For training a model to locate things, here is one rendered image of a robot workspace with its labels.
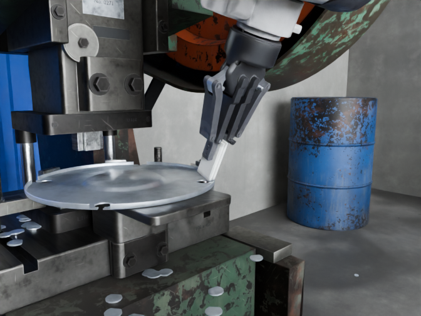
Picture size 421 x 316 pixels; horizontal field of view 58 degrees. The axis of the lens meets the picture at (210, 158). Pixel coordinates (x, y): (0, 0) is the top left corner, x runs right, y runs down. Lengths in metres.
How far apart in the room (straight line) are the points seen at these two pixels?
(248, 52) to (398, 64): 3.38
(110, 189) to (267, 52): 0.29
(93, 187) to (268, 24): 0.33
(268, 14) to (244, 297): 0.48
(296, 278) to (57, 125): 0.48
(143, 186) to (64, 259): 0.15
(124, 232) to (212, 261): 0.16
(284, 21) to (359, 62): 3.50
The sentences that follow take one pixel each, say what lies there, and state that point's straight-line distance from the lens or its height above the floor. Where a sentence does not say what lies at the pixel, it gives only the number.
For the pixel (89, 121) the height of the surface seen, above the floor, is 0.88.
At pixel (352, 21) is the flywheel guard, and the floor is 1.05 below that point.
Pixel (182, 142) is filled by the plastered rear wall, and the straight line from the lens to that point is 2.37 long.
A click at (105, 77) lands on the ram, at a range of 0.60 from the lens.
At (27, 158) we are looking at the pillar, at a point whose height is 0.81.
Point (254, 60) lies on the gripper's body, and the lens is 0.52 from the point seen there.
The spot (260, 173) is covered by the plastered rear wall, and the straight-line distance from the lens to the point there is 2.99.
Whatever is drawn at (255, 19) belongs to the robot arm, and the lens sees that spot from 0.51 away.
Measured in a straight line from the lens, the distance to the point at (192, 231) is 0.71.
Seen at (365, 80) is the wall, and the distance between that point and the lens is 3.96.
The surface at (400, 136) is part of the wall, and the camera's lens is 3.86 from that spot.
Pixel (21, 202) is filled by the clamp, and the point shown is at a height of 0.75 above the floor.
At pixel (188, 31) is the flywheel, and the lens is 1.05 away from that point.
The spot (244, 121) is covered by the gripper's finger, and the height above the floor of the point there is 0.88.
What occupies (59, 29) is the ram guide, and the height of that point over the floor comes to 1.01.
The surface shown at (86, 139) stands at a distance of 0.70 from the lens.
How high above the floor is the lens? 0.93
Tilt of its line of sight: 10 degrees down
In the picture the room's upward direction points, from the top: straight up
